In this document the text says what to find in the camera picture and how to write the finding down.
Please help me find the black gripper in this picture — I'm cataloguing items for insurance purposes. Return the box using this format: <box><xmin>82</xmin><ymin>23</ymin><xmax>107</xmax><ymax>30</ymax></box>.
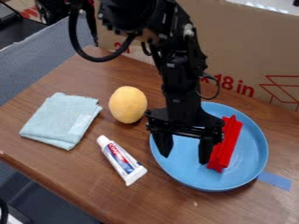
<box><xmin>144</xmin><ymin>95</ymin><xmax>224</xmax><ymax>165</ymax></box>

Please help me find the white toothpaste tube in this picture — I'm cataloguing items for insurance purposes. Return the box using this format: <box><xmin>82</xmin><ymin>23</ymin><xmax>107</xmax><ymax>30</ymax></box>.
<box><xmin>98</xmin><ymin>135</ymin><xmax>147</xmax><ymax>186</ymax></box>

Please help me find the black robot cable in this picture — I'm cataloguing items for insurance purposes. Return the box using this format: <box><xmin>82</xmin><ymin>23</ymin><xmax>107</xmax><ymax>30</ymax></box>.
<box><xmin>67</xmin><ymin>0</ymin><xmax>138</xmax><ymax>63</ymax></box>

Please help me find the blue plate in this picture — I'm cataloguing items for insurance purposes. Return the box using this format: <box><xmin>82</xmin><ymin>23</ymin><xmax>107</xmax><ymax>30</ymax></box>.
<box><xmin>150</xmin><ymin>102</ymin><xmax>268</xmax><ymax>192</ymax></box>

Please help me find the light blue folded cloth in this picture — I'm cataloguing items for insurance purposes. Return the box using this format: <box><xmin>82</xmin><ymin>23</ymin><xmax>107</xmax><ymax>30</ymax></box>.
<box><xmin>19</xmin><ymin>93</ymin><xmax>103</xmax><ymax>151</ymax></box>

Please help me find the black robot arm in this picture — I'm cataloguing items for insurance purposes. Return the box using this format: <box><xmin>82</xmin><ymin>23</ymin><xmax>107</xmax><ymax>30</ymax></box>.
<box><xmin>98</xmin><ymin>0</ymin><xmax>224</xmax><ymax>165</ymax></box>

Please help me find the grey fabric partition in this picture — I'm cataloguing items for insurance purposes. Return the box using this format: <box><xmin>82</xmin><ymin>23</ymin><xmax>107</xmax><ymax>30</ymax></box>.
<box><xmin>0</xmin><ymin>11</ymin><xmax>96</xmax><ymax>107</ymax></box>

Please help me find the brown cardboard box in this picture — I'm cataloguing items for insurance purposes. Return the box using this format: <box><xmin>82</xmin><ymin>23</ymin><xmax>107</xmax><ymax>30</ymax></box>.
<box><xmin>94</xmin><ymin>0</ymin><xmax>299</xmax><ymax>113</ymax></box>

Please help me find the black device in background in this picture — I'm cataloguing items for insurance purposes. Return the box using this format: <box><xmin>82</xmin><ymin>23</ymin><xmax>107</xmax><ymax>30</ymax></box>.
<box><xmin>33</xmin><ymin>0</ymin><xmax>99</xmax><ymax>46</ymax></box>

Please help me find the red star-shaped bar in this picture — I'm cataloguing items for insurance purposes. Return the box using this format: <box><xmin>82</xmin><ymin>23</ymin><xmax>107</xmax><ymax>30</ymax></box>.
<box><xmin>207</xmin><ymin>115</ymin><xmax>243</xmax><ymax>172</ymax></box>

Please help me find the blue tape strip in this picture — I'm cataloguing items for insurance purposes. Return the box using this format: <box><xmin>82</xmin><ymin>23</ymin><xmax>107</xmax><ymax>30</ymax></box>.
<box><xmin>258</xmin><ymin>171</ymin><xmax>292</xmax><ymax>191</ymax></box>

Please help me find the yellow round fruit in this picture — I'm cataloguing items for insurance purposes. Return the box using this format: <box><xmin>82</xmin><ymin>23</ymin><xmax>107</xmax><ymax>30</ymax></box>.
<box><xmin>108</xmin><ymin>86</ymin><xmax>147</xmax><ymax>123</ymax></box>

